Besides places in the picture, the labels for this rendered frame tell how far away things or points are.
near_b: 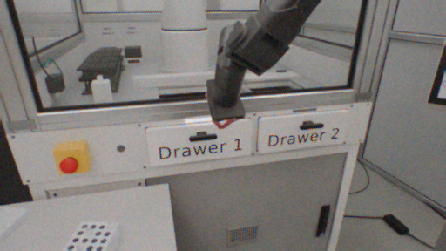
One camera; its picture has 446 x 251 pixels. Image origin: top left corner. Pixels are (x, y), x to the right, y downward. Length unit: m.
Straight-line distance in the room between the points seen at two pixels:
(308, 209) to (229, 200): 0.32
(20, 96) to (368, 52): 0.92
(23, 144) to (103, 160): 0.19
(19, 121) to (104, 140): 0.19
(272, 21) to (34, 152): 0.65
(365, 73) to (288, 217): 0.55
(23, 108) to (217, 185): 0.55
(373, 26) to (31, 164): 0.98
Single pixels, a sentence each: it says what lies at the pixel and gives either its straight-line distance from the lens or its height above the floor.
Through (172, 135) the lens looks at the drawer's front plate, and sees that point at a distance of 0.77.
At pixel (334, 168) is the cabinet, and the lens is 1.07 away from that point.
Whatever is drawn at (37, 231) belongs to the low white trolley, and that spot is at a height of 0.76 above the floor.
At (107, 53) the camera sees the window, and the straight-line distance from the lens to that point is 0.75.
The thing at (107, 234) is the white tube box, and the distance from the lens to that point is 0.68.
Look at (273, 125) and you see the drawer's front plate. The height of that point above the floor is 0.90.
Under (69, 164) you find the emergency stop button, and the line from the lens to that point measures 0.76.
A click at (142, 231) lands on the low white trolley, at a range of 0.71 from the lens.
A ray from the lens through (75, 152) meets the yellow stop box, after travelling 0.78.
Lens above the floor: 1.24
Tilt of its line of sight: 25 degrees down
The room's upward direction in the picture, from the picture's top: straight up
